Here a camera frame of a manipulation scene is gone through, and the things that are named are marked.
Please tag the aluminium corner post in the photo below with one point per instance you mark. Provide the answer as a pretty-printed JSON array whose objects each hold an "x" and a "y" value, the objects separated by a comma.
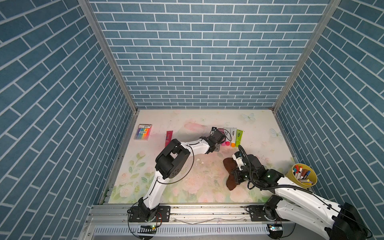
[
  {"x": 95, "y": 26},
  {"x": 318, "y": 30}
]

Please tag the white pink-capped toothpaste tube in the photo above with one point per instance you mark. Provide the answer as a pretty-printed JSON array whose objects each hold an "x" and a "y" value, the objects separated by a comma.
[{"x": 228, "y": 136}]

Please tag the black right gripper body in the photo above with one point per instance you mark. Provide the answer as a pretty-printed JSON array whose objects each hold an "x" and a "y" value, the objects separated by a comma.
[{"x": 243, "y": 175}]

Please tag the aluminium left corner post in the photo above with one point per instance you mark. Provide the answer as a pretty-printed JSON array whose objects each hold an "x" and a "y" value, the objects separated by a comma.
[{"x": 95, "y": 26}]

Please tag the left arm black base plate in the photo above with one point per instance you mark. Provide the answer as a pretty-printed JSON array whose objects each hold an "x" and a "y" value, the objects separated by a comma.
[{"x": 136, "y": 215}]

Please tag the green toothpaste tube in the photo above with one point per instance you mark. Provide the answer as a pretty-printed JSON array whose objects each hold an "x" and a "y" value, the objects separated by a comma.
[{"x": 239, "y": 135}]

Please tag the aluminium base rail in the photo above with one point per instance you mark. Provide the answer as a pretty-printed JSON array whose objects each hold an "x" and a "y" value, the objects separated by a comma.
[{"x": 186, "y": 220}]

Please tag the rainbow highlighter pen pack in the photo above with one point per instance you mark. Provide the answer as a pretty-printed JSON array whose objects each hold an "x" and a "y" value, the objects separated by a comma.
[{"x": 143, "y": 132}]

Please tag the aluminium right corner post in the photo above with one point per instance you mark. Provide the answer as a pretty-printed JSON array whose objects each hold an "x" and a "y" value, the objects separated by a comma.
[{"x": 318, "y": 30}]

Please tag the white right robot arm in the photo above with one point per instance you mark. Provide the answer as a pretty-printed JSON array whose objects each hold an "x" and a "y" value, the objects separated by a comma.
[{"x": 291, "y": 202}]

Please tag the yellow cup of markers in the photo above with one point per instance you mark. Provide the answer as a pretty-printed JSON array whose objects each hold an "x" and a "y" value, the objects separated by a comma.
[{"x": 302, "y": 175}]

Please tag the white orange-capped toothpaste tube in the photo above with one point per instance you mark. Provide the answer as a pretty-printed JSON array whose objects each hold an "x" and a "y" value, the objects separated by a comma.
[{"x": 233, "y": 136}]

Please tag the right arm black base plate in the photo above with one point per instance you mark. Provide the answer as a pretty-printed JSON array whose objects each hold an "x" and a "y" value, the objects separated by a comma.
[{"x": 258, "y": 213}]

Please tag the red toothpaste tube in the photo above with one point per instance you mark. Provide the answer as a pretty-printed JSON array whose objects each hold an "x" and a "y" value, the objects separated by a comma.
[{"x": 169, "y": 135}]

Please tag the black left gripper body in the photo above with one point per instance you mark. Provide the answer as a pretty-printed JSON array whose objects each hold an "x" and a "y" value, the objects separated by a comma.
[{"x": 217, "y": 147}]

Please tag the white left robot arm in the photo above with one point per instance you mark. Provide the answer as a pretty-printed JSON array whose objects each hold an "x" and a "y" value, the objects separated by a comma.
[{"x": 170, "y": 162}]

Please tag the brown wiping cloth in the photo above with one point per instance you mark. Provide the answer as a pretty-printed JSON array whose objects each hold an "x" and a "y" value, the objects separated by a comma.
[{"x": 231, "y": 165}]

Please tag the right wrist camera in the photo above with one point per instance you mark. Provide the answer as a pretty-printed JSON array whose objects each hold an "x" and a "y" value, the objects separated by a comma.
[{"x": 238, "y": 158}]

